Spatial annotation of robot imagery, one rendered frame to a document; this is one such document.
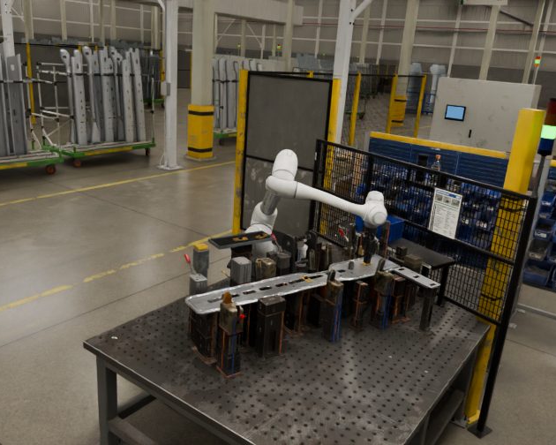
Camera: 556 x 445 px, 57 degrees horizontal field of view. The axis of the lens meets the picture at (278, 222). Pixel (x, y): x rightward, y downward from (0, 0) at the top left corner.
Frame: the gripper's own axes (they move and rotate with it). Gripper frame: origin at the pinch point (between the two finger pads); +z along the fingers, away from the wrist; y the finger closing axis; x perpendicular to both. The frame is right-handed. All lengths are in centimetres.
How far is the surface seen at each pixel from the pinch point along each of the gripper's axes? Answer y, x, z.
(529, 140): 53, 58, -78
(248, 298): 6, -89, 5
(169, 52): -685, 167, -105
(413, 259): 15.7, 23.6, -0.6
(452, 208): 15, 54, -29
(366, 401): 69, -62, 35
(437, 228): 6, 54, -13
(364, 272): 7.6, -9.3, 5.1
